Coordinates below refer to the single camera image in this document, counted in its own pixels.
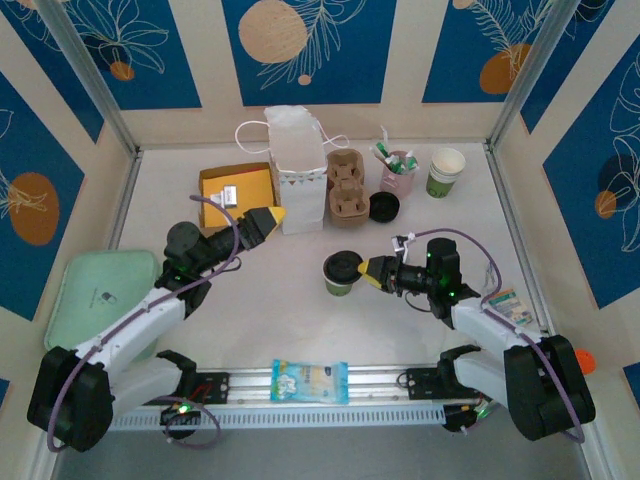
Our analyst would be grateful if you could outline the green paper coffee cup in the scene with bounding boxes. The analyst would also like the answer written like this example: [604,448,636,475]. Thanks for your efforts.
[323,274,357,298]

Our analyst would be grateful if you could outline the white patterned paper gift bag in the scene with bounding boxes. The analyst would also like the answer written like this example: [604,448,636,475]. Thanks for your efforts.
[234,105,349,235]

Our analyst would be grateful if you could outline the blue white wet wipes pack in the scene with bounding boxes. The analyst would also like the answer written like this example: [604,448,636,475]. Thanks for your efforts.
[269,358,350,405]

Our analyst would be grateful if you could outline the brown cardboard napkin box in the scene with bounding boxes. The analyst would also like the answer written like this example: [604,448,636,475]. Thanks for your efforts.
[198,162,281,230]

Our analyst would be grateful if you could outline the yellow napkin stack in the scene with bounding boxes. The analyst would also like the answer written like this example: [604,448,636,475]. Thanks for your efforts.
[202,168,275,227]

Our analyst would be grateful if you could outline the black cup lid stack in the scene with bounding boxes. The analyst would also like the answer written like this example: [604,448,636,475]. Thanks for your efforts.
[368,191,402,225]

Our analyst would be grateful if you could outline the brown pulp cup carrier stack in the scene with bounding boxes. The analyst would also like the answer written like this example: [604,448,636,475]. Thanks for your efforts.
[325,149,371,230]

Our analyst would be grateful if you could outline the green white paper cup stack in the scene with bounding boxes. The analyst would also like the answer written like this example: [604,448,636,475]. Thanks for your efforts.
[426,147,467,200]

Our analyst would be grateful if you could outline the orange teal labelled packet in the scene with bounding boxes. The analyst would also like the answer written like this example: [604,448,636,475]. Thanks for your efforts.
[482,287,534,329]

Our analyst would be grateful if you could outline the pink straw holder cup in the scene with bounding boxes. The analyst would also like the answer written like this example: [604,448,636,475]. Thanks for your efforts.
[380,149,418,199]

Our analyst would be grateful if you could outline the mint green zip pouch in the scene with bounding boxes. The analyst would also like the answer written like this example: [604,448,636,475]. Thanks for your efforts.
[43,249,164,362]

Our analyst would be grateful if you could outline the black base electronics module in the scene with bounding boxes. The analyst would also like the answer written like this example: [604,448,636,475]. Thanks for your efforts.
[159,399,204,441]
[442,402,496,435]

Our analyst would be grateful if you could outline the orange capped bottle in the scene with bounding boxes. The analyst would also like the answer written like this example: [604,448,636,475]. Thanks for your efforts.
[573,348,597,374]

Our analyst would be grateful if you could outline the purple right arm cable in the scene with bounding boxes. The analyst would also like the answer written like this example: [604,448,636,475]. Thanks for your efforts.
[404,227,586,445]

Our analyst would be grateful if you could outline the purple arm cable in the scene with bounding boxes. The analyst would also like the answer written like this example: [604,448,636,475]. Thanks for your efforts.
[47,193,242,453]
[404,227,586,445]

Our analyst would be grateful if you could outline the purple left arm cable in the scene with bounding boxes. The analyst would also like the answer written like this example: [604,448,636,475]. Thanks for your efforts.
[47,193,242,453]

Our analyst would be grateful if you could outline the aluminium side rail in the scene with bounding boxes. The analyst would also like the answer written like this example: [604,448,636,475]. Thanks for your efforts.
[107,147,146,251]
[483,142,564,356]

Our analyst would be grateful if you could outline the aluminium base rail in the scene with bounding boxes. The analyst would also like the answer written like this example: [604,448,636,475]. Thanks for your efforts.
[42,363,594,411]

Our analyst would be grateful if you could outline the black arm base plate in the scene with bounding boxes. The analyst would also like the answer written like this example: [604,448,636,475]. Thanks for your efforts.
[138,370,231,406]
[404,367,444,401]

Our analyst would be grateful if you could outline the grey slotted cable duct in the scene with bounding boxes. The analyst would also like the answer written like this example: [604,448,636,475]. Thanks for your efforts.
[62,403,447,432]

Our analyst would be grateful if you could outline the aluminium frame post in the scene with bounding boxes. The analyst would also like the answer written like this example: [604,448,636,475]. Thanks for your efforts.
[485,0,586,151]
[37,0,141,156]

